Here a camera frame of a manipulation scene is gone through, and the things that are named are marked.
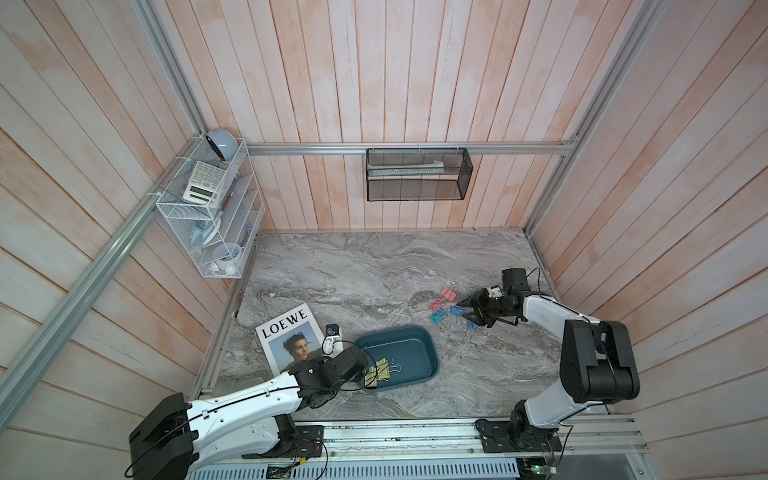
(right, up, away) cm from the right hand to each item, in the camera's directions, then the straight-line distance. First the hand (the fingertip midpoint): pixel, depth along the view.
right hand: (459, 304), depth 92 cm
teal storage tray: (-15, -13, -3) cm, 20 cm away
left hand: (-35, -15, -10) cm, 39 cm away
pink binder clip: (-1, +2, +8) cm, 9 cm away
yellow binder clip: (-24, -17, -9) cm, 30 cm away
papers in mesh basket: (-18, +41, -4) cm, 45 cm away
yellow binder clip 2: (-28, -20, -11) cm, 35 cm away
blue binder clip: (0, -3, +4) cm, 5 cm away
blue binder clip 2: (+2, -5, -6) cm, 9 cm away
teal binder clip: (-6, -4, +2) cm, 8 cm away
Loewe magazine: (-51, -9, -4) cm, 52 cm away
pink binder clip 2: (-6, -1, +5) cm, 8 cm away
